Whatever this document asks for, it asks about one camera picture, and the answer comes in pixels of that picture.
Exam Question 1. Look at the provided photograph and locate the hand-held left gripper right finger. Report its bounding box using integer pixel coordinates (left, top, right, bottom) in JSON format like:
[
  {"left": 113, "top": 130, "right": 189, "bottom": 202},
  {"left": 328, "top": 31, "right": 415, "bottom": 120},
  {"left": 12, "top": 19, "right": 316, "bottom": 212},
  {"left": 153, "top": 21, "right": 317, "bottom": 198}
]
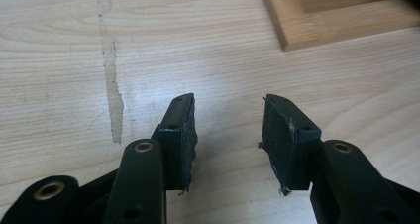
[{"left": 257, "top": 93, "right": 323, "bottom": 197}]

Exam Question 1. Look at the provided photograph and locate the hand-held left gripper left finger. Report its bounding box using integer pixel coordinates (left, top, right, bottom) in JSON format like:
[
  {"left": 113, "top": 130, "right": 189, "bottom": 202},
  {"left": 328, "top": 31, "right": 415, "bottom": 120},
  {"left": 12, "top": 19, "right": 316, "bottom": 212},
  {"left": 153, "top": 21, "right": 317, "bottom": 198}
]
[{"left": 151, "top": 92, "right": 199, "bottom": 196}]

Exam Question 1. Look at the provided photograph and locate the wooden three-tier shoe rack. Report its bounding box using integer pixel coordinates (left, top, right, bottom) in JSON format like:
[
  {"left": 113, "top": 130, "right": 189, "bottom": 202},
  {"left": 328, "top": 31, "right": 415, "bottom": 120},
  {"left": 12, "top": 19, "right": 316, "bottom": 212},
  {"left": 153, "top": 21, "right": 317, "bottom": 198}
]
[{"left": 258, "top": 0, "right": 420, "bottom": 53}]

